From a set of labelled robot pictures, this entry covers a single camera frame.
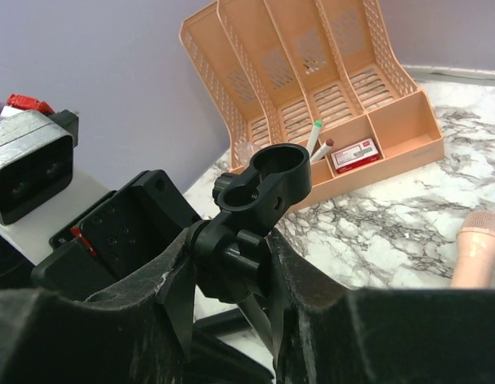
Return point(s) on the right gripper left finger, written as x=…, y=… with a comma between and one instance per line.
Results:
x=118, y=335

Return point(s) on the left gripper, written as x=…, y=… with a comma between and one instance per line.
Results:
x=117, y=235

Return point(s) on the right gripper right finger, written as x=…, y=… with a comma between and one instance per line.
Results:
x=326, y=333

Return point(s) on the black tripod microphone stand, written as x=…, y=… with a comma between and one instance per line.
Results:
x=231, y=253

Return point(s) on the peach pink microphone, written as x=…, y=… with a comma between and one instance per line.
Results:
x=475, y=252

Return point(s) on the red white staples box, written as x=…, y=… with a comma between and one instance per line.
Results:
x=354, y=156

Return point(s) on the white red-tipped marker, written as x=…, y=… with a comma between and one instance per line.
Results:
x=324, y=149

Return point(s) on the white green-tipped marker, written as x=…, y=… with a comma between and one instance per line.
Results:
x=313, y=136

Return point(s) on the peach plastic file organizer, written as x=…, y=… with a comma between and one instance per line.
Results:
x=273, y=68

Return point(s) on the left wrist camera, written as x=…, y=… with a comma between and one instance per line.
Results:
x=36, y=160

